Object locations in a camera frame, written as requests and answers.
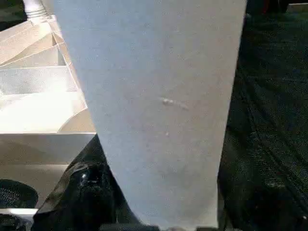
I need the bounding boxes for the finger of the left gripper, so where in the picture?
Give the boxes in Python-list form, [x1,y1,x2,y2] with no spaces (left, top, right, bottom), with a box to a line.
[0,179,39,210]

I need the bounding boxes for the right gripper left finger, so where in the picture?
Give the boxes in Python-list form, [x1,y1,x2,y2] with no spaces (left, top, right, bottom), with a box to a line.
[32,133,143,231]

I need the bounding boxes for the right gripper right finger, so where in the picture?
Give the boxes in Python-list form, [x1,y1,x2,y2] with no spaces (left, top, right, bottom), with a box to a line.
[217,148,308,231]

